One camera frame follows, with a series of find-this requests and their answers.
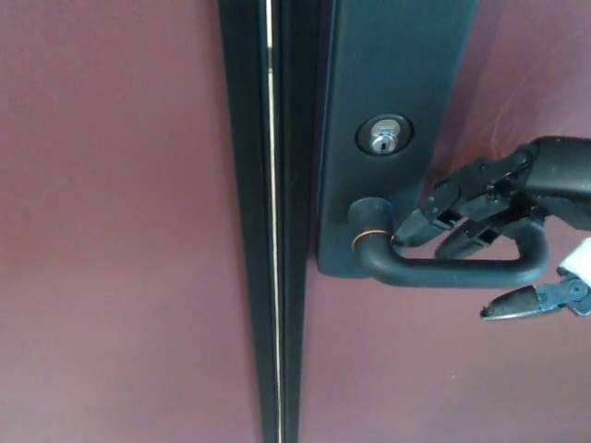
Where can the silver lock cylinder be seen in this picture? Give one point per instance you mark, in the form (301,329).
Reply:
(384,136)

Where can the black door edge strip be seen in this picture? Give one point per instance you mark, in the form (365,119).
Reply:
(297,184)
(251,184)

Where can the plain maroon door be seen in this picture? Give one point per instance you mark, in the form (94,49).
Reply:
(115,231)

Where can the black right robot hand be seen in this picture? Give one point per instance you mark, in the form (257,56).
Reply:
(558,171)

